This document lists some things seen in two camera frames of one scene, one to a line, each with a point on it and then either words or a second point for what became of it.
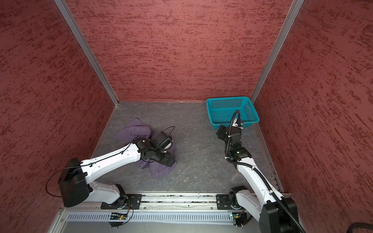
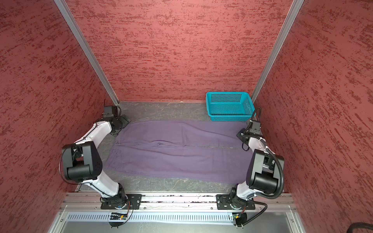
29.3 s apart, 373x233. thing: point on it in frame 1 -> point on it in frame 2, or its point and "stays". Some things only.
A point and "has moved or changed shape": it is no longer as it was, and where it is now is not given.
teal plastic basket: (220, 110) has moved or changed shape
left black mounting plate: (127, 202) stays
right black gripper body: (222, 131) -> (241, 135)
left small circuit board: (118, 217) stays
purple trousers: (135, 129) has moved or changed shape
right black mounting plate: (223, 202) stays
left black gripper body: (162, 158) -> (122, 122)
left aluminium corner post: (66, 14) stays
